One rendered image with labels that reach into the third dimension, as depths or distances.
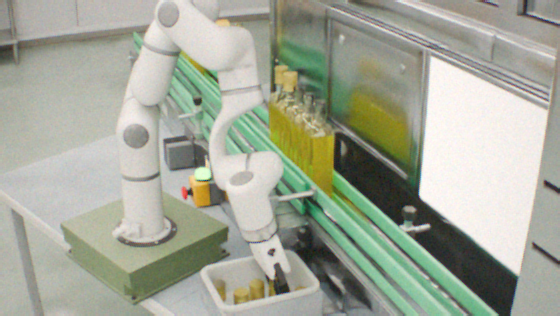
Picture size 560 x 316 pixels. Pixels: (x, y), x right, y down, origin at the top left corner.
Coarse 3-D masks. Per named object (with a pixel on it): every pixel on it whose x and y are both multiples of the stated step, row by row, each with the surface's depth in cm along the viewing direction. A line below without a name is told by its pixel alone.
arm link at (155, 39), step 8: (192, 0) 128; (200, 0) 131; (208, 0) 134; (216, 0) 138; (200, 8) 130; (208, 8) 133; (216, 8) 136; (208, 16) 133; (216, 16) 136; (152, 24) 138; (152, 32) 137; (160, 32) 136; (144, 40) 138; (152, 40) 136; (160, 40) 136; (168, 40) 137; (152, 48) 137; (160, 48) 136; (168, 48) 137; (176, 48) 138
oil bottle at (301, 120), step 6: (300, 114) 160; (294, 120) 161; (300, 120) 158; (306, 120) 158; (294, 126) 162; (300, 126) 158; (294, 132) 162; (300, 132) 159; (294, 138) 163; (300, 138) 159; (294, 144) 164; (300, 144) 160; (294, 150) 164; (300, 150) 160; (294, 156) 165; (300, 156) 161; (294, 162) 165; (300, 162) 162; (300, 168) 162
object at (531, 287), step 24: (552, 96) 53; (552, 120) 54; (552, 144) 54; (552, 168) 54; (552, 192) 55; (552, 216) 55; (528, 240) 59; (552, 240) 56; (528, 264) 59; (552, 264) 56; (528, 288) 60; (552, 288) 56; (528, 312) 60; (552, 312) 57
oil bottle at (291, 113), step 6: (288, 108) 165; (294, 108) 163; (300, 108) 163; (288, 114) 164; (294, 114) 162; (288, 120) 165; (288, 126) 165; (288, 132) 166; (288, 138) 167; (288, 144) 167; (288, 150) 168; (288, 156) 169
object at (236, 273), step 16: (288, 256) 150; (208, 272) 144; (224, 272) 146; (240, 272) 147; (256, 272) 149; (288, 272) 151; (304, 272) 143; (208, 288) 137; (224, 304) 143; (240, 304) 132; (256, 304) 132
